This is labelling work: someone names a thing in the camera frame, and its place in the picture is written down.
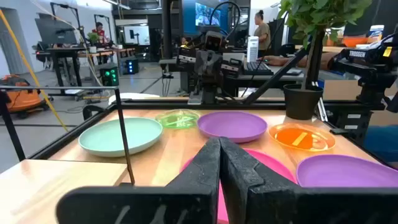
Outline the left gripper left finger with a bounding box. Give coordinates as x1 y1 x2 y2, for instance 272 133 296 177
55 137 221 224

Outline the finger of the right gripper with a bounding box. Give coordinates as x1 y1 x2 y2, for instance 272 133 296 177
208 84 218 105
198 84 209 105

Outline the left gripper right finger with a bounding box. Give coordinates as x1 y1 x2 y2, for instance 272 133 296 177
219 136 398 224

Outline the purple plate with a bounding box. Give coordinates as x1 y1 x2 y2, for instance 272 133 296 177
295 154 398 189
197 111 268 144

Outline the green transparent plate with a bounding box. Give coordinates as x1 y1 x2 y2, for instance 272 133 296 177
154 109 200 130

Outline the pink plate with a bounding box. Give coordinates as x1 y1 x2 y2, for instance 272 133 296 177
179 148 298 224

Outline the orange transparent plate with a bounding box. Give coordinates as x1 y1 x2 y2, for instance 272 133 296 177
269 123 336 152

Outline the person's forearm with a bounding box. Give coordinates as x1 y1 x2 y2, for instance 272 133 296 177
279 52 340 71

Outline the grey desk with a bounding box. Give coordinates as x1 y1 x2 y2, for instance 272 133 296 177
223 63 343 97

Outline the white tower appliance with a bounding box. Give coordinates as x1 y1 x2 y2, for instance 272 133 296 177
246 35 259 63

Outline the black keyboard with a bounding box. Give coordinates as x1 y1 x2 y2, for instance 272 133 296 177
244 61 274 76

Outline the person's hand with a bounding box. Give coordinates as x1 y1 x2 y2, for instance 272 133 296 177
260 55 281 67

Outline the person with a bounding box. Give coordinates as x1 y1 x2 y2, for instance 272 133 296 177
91 21 109 48
253 9 272 58

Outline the device with blue lights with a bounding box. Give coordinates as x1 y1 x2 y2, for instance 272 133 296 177
125 57 140 75

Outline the potted green plant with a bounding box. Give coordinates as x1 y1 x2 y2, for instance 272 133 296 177
278 0 374 121

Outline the computer with green lights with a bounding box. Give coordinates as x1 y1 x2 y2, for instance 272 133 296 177
99 63 120 87

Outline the small plant in white pot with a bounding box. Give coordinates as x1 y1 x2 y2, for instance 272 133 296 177
86 32 101 54

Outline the black monitor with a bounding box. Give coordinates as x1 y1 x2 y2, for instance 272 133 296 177
34 17 78 46

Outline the orange shop vacuum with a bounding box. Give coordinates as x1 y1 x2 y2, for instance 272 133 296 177
0 73 50 119

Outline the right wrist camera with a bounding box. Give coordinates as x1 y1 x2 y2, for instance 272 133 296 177
204 30 223 52

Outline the black table frame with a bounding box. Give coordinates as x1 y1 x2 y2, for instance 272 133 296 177
29 46 398 170

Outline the wall television screen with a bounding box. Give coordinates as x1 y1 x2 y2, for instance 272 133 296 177
195 2 222 27

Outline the wooden shelf with black frame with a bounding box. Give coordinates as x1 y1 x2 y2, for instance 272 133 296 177
0 85 136 224

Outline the yellow cable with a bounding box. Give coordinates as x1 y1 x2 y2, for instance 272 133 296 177
0 9 68 132

